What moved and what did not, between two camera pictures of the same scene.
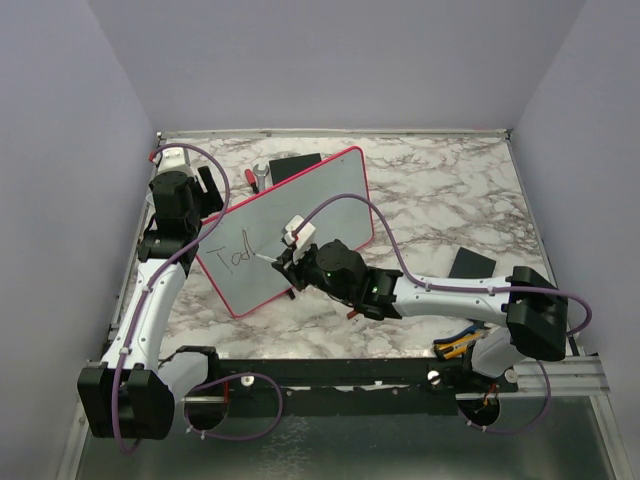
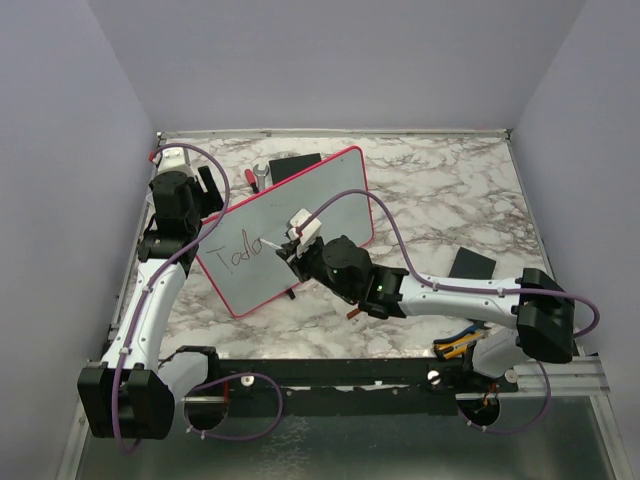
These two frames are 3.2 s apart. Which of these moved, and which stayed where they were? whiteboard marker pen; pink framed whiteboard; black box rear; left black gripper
Moved: whiteboard marker pen
Stayed: pink framed whiteboard; black box rear; left black gripper
